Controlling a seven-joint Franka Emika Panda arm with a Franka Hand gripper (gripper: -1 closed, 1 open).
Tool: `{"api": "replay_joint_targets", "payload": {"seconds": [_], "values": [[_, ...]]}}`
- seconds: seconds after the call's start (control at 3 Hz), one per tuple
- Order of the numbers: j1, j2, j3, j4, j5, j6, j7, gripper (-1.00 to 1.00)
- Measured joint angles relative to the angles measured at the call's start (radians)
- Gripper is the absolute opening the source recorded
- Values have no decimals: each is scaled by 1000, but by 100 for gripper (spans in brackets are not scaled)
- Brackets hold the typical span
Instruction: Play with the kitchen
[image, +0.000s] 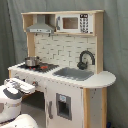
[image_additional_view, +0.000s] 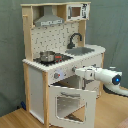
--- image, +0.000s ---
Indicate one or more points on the grey cabinet door handle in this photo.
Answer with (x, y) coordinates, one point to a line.
(50, 110)

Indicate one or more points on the black toy stovetop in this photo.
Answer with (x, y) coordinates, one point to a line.
(41, 67)

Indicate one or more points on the grey range hood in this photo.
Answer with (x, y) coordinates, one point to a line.
(41, 26)

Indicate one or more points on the white toy microwave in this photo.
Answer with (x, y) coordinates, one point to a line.
(75, 23)

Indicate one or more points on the grey toy sink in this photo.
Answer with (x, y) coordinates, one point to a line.
(74, 74)

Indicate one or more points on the grey ice dispenser panel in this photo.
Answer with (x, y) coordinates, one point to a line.
(63, 104)

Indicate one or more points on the wooden toy kitchen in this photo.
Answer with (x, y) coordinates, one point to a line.
(74, 50)

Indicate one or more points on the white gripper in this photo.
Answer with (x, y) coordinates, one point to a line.
(9, 82)

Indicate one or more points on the silver toy pot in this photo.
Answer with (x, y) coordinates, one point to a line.
(32, 61)

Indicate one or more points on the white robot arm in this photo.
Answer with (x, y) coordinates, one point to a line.
(10, 104)

